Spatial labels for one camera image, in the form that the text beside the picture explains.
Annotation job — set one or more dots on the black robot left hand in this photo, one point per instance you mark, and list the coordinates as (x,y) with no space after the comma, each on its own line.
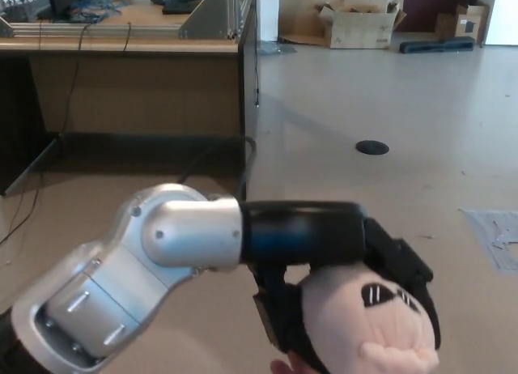
(307,232)

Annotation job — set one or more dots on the person's bare hand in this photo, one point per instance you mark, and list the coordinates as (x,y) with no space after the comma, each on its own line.
(287,368)

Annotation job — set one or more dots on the pink plush dumpling with sunglasses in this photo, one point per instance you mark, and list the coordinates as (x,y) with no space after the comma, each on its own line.
(344,321)

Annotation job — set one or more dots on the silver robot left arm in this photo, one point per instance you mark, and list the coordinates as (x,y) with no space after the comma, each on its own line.
(182,236)

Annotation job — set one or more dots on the black round floor cover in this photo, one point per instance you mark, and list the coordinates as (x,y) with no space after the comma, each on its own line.
(372,147)

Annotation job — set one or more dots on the grey taped floor patch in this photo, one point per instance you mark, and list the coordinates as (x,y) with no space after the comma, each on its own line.
(491,240)

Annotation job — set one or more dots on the clear plastic bag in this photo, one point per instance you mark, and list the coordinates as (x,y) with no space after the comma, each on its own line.
(277,48)

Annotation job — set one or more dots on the flat cardboard sheet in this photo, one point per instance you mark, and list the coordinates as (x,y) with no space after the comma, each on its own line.
(303,24)

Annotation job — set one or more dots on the large open cardboard box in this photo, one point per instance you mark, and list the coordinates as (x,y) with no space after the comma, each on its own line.
(360,30)

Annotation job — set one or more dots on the wooden desk with dark panels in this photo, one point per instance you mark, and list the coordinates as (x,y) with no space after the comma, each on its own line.
(141,90)

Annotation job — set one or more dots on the long black foam block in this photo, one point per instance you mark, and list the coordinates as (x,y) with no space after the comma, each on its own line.
(436,45)

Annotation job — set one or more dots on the plain brown cardboard box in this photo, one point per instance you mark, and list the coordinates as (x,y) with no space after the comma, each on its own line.
(444,25)

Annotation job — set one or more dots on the small cardboard box with label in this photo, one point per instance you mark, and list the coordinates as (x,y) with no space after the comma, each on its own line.
(471,24)

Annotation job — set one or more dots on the aluminium profile frame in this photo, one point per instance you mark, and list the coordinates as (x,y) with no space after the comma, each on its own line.
(202,24)

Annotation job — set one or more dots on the dark metal bracket row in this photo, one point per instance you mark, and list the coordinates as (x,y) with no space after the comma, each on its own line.
(18,8)

